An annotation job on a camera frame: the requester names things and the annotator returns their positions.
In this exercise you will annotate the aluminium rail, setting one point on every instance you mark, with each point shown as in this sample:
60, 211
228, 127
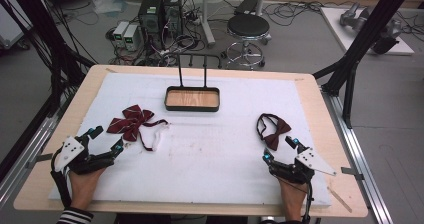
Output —
30, 150
360, 157

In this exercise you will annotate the white foam mat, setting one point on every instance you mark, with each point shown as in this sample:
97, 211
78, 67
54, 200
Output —
206, 157

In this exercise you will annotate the white power supply unit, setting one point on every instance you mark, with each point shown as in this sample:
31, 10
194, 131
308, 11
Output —
131, 37
120, 30

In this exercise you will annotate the grey metal clamp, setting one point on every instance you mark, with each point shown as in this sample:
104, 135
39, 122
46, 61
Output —
351, 173
41, 159

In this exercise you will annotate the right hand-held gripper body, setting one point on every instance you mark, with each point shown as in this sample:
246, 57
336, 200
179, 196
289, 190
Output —
311, 160

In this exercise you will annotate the striped burgundy ribbon bow tie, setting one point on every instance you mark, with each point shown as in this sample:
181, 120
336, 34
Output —
131, 122

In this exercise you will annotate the black round stool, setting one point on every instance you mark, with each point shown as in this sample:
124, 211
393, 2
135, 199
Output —
248, 25

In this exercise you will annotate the black computer tower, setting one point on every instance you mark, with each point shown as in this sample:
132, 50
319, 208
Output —
150, 15
172, 10

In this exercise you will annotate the plain burgundy bow tie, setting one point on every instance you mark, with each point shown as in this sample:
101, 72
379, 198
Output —
276, 132

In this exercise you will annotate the grey equipment case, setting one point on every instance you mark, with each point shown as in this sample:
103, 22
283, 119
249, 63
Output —
10, 27

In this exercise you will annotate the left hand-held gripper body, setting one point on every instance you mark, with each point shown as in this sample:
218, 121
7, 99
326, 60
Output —
68, 149

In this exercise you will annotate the black metal frame post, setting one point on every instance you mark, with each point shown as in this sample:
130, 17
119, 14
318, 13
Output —
50, 37
363, 40

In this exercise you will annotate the person's right hand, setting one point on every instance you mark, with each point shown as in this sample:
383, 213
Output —
293, 197

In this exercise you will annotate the thin wooden stick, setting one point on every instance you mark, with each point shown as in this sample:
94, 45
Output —
340, 199

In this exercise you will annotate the black rack with wooden tray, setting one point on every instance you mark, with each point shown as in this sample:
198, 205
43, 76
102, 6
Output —
191, 99

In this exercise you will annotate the clear plastic bag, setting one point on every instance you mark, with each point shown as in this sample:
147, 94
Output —
106, 2

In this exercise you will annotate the white floor board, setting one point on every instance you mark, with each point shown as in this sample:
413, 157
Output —
343, 34

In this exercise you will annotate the black flat device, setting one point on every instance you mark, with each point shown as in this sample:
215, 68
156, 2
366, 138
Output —
246, 6

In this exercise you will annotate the person's left hand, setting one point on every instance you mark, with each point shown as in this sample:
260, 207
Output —
83, 187

